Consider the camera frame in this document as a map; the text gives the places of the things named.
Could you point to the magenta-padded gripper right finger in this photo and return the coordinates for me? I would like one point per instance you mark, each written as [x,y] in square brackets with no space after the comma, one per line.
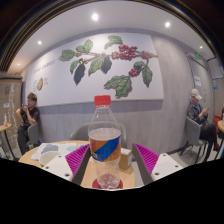
[165,166]

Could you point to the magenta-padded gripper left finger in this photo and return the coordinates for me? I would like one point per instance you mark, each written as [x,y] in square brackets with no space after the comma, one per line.
[58,166]

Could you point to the clear red-capped drink bottle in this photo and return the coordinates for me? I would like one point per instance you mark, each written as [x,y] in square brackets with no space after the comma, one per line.
[105,146]

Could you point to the white and blue paper leaflet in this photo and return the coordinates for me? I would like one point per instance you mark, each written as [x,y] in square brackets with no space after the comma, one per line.
[61,148]

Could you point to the person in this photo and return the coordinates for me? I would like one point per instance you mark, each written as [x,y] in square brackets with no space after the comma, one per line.
[198,116]
[26,120]

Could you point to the round wooden side table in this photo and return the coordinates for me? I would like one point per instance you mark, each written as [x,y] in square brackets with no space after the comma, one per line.
[5,128]

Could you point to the small clear bottle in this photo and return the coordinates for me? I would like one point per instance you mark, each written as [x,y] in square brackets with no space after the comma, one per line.
[5,120]

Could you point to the green exit sign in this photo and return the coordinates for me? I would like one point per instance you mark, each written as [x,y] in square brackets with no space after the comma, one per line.
[197,55]

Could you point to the round ceiling spotlights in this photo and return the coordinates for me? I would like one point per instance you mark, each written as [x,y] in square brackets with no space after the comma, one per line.
[95,16]

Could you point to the coffee plant wall mural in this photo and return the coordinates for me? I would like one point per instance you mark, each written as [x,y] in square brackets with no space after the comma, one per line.
[60,86]

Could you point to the wall notice board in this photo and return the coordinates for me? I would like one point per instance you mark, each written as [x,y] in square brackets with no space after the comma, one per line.
[216,68]

